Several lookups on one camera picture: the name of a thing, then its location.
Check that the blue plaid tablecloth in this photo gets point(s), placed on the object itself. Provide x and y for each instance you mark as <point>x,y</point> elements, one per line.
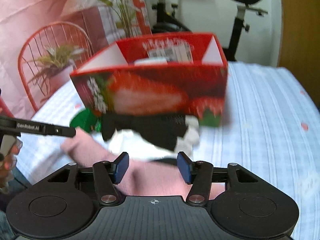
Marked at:
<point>270,126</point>

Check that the black white glove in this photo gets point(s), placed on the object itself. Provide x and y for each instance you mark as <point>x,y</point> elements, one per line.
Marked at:
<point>151,138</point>

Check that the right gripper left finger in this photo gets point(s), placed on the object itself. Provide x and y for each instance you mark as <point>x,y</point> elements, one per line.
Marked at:
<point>108,174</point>

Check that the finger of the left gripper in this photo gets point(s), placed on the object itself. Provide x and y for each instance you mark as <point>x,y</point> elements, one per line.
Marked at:
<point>61,131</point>

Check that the green drawstring pouch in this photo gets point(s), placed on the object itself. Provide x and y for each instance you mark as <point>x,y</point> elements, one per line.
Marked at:
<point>88,120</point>

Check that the person left hand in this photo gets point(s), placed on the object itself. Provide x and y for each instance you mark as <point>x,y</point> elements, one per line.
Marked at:
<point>7,164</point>

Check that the pink soft cloth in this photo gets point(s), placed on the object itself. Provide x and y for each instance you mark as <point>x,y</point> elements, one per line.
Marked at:
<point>142,178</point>

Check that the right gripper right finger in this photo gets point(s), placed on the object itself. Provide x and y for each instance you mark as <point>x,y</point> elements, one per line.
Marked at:
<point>197,174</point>

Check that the black exercise bike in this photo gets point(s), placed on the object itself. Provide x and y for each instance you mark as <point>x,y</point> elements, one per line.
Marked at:
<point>239,24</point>

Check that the pink printed backdrop cloth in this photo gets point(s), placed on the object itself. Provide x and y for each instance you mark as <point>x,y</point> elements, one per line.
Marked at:
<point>43,41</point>

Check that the wooden door frame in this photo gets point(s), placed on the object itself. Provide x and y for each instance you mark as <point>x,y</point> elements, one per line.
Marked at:
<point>299,51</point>

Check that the red strawberry cardboard box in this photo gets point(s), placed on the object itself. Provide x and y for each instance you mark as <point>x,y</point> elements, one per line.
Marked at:
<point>179,72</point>

